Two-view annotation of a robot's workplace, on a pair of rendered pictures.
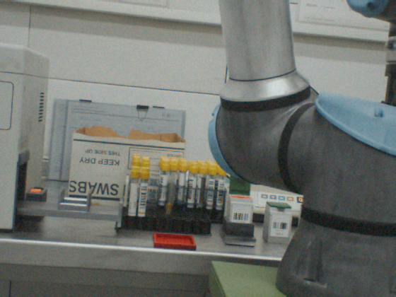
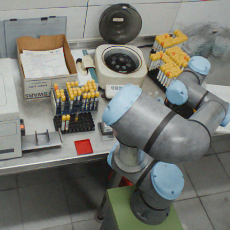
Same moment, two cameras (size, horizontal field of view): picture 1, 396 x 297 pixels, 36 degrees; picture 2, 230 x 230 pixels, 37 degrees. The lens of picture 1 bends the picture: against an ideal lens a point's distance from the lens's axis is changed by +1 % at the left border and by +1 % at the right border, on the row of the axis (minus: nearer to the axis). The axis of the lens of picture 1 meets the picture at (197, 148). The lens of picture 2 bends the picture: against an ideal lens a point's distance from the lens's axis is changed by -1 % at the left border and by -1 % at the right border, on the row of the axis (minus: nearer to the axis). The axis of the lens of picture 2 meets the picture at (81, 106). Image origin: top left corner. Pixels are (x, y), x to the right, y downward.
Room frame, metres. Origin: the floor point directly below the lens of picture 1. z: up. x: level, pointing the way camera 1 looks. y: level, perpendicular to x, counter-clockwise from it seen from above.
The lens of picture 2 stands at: (0.23, 0.27, 2.09)
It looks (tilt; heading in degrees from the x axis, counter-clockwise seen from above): 50 degrees down; 345
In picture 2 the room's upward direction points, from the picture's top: 9 degrees clockwise
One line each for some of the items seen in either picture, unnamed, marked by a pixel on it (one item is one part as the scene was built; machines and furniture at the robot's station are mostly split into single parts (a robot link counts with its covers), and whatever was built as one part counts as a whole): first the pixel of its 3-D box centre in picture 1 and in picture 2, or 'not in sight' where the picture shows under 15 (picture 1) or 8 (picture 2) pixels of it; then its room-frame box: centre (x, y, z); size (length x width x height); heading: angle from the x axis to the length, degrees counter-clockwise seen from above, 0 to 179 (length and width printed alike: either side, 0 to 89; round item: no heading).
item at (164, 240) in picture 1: (174, 241); (83, 146); (1.00, 0.02, 0.88); 0.07 x 0.07 x 0.01; 6
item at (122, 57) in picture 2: not in sight; (120, 63); (1.41, -0.21, 0.97); 0.15 x 0.15 x 0.07
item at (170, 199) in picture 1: (170, 199); (76, 116); (1.12, 0.04, 0.93); 0.01 x 0.01 x 0.10; 5
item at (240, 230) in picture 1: (237, 229); (106, 129); (1.07, -0.08, 0.89); 0.09 x 0.05 x 0.04; 4
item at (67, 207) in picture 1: (61, 203); (37, 139); (1.02, 0.22, 0.92); 0.21 x 0.07 x 0.05; 96
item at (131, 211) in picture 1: (165, 196); (75, 116); (1.12, 0.05, 0.93); 0.17 x 0.09 x 0.11; 95
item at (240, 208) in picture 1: (239, 214); (107, 125); (1.07, -0.08, 0.92); 0.05 x 0.04 x 0.06; 4
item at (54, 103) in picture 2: (175, 199); (74, 100); (1.23, 0.04, 0.91); 0.20 x 0.10 x 0.07; 96
